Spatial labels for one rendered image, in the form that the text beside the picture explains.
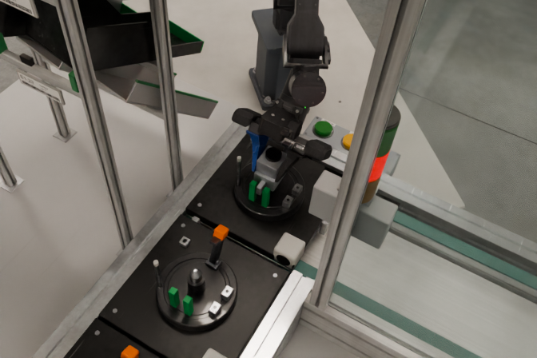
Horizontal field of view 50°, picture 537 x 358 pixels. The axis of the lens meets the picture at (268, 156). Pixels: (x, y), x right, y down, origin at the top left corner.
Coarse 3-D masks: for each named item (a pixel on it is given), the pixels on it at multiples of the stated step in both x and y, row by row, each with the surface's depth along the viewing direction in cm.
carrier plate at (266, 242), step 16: (240, 144) 122; (272, 144) 123; (304, 160) 121; (224, 176) 117; (304, 176) 118; (208, 192) 114; (224, 192) 114; (192, 208) 111; (208, 208) 112; (224, 208) 112; (240, 208) 112; (304, 208) 113; (208, 224) 111; (224, 224) 110; (240, 224) 110; (256, 224) 110; (272, 224) 110; (288, 224) 110; (304, 224) 111; (320, 224) 112; (240, 240) 109; (256, 240) 108; (272, 240) 108; (304, 240) 108; (272, 256) 106
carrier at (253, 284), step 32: (192, 224) 109; (160, 256) 105; (192, 256) 103; (224, 256) 105; (256, 256) 106; (128, 288) 100; (160, 288) 98; (192, 288) 96; (224, 288) 97; (256, 288) 102; (128, 320) 97; (160, 320) 97; (192, 320) 95; (224, 320) 98; (256, 320) 98; (160, 352) 94; (192, 352) 94; (224, 352) 94
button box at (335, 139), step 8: (312, 120) 130; (320, 120) 130; (312, 128) 128; (336, 128) 128; (312, 136) 126; (328, 136) 126; (336, 136) 127; (328, 144) 125; (336, 144) 125; (344, 152) 124
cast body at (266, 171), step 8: (264, 152) 106; (272, 152) 105; (280, 152) 105; (264, 160) 105; (272, 160) 105; (280, 160) 106; (264, 168) 105; (272, 168) 104; (256, 176) 107; (264, 176) 107; (272, 176) 106; (264, 184) 107; (272, 184) 106; (256, 192) 107
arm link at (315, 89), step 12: (324, 36) 101; (324, 48) 99; (288, 60) 99; (300, 60) 98; (312, 60) 98; (324, 60) 99; (300, 72) 95; (312, 72) 93; (288, 84) 98; (300, 84) 93; (312, 84) 93; (324, 84) 93; (300, 96) 93; (312, 96) 93; (324, 96) 94
